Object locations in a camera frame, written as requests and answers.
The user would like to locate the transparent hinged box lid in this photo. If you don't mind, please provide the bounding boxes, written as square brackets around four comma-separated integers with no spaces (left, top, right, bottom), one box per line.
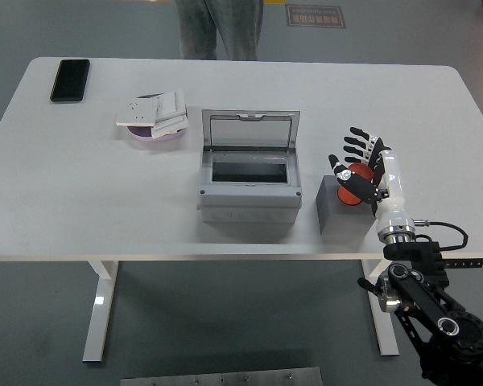
[201,109,301,150]

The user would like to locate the black smartphone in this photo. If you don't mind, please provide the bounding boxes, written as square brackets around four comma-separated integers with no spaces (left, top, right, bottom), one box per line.
[49,59,91,104]

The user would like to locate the grey block with round hole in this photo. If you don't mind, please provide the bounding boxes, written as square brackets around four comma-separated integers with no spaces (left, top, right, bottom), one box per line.
[316,175,378,235]

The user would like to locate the white table leg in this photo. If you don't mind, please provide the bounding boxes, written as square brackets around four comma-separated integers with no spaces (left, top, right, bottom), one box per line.
[361,257,400,357]
[82,260,120,363]

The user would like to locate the purple shallow bowl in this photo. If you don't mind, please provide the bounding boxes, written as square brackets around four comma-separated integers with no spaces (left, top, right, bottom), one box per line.
[126,92,190,142]

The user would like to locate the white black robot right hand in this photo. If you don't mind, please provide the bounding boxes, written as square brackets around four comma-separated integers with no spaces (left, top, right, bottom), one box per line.
[328,126,415,238]

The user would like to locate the orange cylindrical battery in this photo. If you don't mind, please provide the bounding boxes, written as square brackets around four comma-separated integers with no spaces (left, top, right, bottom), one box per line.
[336,162,375,205]

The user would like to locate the grey box cover frame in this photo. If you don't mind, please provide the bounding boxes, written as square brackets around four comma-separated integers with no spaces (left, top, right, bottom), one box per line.
[196,145,303,208]

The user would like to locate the white wall socket panel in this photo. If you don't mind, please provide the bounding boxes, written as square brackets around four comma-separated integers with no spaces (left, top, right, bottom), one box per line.
[116,99,162,128]

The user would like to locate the grey metal plate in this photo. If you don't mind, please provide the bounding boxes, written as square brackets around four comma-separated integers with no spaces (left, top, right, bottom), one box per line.
[120,366,323,386]

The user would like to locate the white wall switch panel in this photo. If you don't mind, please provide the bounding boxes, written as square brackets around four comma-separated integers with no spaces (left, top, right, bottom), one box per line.
[156,88,188,121]
[151,112,191,140]

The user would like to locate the black table control panel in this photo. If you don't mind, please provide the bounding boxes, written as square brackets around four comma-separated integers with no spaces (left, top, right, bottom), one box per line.
[442,258,483,269]

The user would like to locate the person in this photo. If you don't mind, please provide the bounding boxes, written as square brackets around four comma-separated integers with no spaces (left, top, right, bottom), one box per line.
[175,0,265,61]

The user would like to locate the brown floor sign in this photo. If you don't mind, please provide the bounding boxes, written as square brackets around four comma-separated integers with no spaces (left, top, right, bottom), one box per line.
[285,3,347,29]

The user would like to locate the grey plastic junction box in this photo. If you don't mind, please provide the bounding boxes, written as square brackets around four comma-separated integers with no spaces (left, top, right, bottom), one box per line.
[196,144,303,224]

